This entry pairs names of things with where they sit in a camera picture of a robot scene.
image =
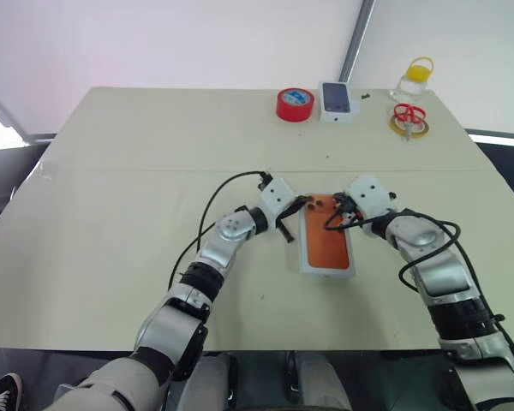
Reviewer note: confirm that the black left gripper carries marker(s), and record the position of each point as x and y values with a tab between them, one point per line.
289	212

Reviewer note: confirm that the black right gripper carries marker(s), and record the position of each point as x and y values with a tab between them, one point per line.
350	211

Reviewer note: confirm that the orange smartphone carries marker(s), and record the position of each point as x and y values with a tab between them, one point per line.
327	248

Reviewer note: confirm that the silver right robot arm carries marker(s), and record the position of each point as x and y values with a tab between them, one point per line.
441	274

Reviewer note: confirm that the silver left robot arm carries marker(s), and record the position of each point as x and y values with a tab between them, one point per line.
231	227

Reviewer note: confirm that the orange phone box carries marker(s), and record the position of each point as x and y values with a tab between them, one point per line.
308	273

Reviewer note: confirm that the white phone box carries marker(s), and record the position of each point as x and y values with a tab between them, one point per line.
336	96

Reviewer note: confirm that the red tape roll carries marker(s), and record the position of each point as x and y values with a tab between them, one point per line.
282	112

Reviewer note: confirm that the small black clip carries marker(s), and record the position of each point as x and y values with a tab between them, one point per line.
365	97

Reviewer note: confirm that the thin yellow tape roll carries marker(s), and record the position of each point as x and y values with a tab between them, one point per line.
426	127

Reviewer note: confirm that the clear jar with yellow lid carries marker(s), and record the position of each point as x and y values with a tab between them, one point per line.
420	73

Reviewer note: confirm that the grey rounded robot thigh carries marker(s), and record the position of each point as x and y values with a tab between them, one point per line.
210	381
325	385

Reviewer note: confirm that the black and white sneaker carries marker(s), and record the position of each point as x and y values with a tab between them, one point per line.
8	385

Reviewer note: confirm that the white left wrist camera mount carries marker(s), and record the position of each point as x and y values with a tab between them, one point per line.
277	194

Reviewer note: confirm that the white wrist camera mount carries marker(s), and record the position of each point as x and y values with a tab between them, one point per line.
370	192
277	194

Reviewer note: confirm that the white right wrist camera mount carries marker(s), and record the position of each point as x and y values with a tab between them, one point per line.
370	192

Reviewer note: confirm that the grey metal frame pole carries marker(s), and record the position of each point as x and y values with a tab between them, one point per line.
355	43

